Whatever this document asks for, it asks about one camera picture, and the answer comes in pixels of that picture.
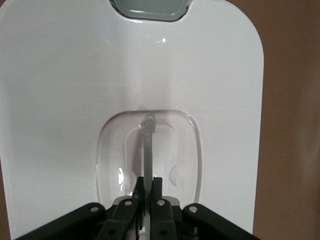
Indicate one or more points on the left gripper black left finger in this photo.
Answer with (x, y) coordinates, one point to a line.
(125, 217)

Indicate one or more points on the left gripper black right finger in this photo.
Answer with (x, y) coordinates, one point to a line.
(165, 220)

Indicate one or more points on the white box lid grey latches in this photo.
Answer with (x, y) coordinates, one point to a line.
(62, 100)

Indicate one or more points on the brown table mat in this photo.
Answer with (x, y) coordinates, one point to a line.
(295, 125)

